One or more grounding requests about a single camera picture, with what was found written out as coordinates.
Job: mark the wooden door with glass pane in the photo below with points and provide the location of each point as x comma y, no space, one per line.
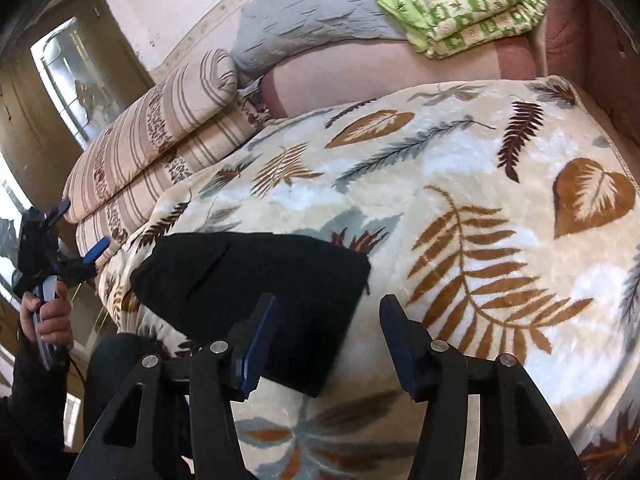
75,80

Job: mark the grey pillow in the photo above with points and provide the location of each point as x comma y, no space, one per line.
310,25

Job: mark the pink brown sofa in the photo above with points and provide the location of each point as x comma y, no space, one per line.
350,70

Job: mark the person's left forearm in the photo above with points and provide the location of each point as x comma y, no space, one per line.
30,410

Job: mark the person's left hand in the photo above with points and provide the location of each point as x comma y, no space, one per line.
52,322

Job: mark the green patterned blanket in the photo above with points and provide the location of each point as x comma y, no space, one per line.
465,15

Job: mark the floral printed cloth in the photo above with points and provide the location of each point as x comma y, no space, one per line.
255,102

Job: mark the beige striped cushion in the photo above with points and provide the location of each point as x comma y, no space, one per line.
200,152
150,125

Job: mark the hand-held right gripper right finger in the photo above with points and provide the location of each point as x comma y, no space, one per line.
396,340

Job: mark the black pants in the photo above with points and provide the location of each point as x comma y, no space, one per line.
300,280

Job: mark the leaf print blanket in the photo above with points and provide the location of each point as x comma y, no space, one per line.
450,160

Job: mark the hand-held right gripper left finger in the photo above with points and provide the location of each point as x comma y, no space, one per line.
260,340

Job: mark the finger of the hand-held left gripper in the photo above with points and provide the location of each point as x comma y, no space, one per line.
59,212
95,252

